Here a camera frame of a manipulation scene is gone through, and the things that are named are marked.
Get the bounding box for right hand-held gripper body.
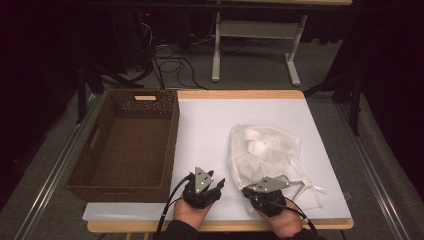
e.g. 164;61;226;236
249;176;291;218

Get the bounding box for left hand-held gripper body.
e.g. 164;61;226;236
182;166;222;210

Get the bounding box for white mesh laundry bag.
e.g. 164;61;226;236
227;123;327;214

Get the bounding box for white shirt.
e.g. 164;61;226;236
238;128;294;181

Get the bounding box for brown woven basket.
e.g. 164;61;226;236
64;88;181;204

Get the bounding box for person's right hand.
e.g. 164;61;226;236
257;207;304;239

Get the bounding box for person's left hand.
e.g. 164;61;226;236
172;199;212;231

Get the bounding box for white table mat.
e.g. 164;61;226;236
82;98;353;222

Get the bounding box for black stand legs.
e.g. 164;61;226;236
303;71;364;137
75;61;144;125

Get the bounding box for white-legged desk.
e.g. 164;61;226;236
206;0;353;88

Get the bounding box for dark computer tower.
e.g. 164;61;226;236
109;9;158;73

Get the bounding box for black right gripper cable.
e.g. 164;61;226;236
283;198;319;236

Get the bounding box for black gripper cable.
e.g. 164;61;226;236
155;173;194;236
283;198;319;236

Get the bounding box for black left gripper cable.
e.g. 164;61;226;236
155;173;194;236

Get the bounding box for metal floor rail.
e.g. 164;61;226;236
13;93;104;240
334;103;411;240

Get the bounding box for black floor cables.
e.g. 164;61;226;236
151;43;209;91

